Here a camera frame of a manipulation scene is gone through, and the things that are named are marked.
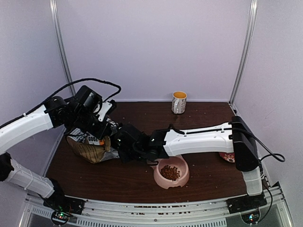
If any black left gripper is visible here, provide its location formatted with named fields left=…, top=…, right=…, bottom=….
left=71, top=110, right=112, bottom=140

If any brown pet food bag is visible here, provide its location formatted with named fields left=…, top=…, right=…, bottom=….
left=65, top=128, right=119, bottom=164

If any pink double pet bowl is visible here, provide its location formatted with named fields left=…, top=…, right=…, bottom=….
left=147, top=155, right=190, bottom=189

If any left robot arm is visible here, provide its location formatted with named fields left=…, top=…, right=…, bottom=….
left=0, top=86, right=116, bottom=210

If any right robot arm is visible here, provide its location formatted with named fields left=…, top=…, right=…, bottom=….
left=111, top=116, right=263, bottom=209

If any brown kibble pet food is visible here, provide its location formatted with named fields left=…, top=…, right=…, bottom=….
left=160, top=165, right=180, bottom=181

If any floral ceramic mug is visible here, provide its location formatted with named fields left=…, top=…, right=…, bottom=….
left=171, top=91, right=187, bottom=114

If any red floral saucer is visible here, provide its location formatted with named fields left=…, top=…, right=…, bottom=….
left=219, top=152, right=235, bottom=163

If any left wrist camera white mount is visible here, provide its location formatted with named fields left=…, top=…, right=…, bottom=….
left=94, top=99, right=117, bottom=122

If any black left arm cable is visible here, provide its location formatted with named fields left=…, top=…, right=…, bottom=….
left=23, top=79, right=122, bottom=116

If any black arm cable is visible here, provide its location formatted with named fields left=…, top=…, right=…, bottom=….
left=236, top=125, right=286, bottom=164
left=23, top=79, right=122, bottom=116

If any left aluminium frame post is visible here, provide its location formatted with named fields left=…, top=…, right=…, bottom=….
left=49, top=0, right=72, bottom=83

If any aluminium frame post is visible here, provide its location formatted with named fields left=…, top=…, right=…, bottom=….
left=49, top=0, right=72, bottom=83
left=229, top=0, right=258, bottom=106

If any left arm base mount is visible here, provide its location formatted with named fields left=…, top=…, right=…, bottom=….
left=42, top=196, right=85, bottom=226

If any front aluminium rail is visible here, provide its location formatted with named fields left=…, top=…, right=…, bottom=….
left=17, top=190, right=295, bottom=227

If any right aluminium frame post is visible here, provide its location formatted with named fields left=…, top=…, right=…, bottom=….
left=229, top=0, right=258, bottom=106

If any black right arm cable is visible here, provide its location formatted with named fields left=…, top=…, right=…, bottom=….
left=236, top=125, right=286, bottom=164

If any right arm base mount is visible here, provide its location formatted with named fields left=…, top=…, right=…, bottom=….
left=226, top=195, right=267, bottom=225

